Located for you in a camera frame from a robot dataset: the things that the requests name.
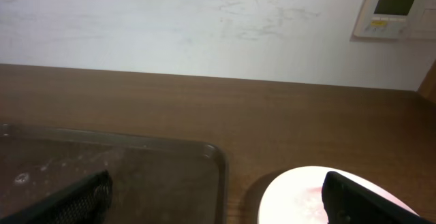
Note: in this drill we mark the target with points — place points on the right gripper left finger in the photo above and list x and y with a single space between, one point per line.
83 202

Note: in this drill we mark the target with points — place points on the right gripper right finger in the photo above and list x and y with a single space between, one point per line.
347 202

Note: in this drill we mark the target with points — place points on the pink plate with red stain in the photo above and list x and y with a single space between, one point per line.
295 196

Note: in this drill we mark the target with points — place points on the large brown serving tray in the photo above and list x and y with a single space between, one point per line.
154 180

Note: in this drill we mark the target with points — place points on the white wall thermostat panel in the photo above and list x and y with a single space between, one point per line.
392 20

